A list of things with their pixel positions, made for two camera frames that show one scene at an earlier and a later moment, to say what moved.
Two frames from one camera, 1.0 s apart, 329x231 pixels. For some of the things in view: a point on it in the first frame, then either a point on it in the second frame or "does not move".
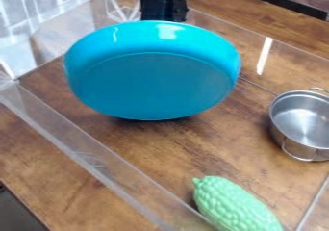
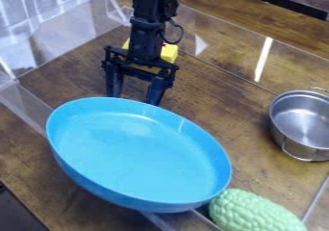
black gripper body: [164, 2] to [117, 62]
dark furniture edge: [283, 2] does not move
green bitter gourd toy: [232, 208] does not move
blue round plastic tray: [152, 70] to [137, 154]
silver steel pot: [299, 123] does not move
